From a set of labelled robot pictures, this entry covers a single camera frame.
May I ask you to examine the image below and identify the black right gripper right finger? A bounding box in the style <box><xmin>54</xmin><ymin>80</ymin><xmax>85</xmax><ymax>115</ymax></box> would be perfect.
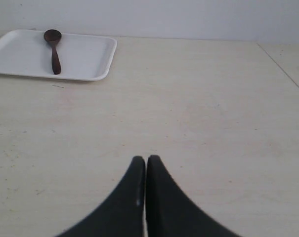
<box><xmin>145</xmin><ymin>155</ymin><xmax>238</xmax><ymax>237</ymax></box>

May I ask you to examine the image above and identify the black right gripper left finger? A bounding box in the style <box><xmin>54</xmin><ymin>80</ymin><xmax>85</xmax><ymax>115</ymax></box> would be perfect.
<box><xmin>59</xmin><ymin>156</ymin><xmax>146</xmax><ymax>237</ymax></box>

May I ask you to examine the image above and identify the dark wooden spoon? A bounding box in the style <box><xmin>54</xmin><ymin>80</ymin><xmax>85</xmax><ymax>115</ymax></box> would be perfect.
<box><xmin>43</xmin><ymin>29</ymin><xmax>62</xmax><ymax>75</ymax></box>

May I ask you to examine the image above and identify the white plastic tray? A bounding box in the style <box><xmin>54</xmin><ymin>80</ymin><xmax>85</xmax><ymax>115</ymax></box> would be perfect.
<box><xmin>0</xmin><ymin>30</ymin><xmax>117</xmax><ymax>81</ymax></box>

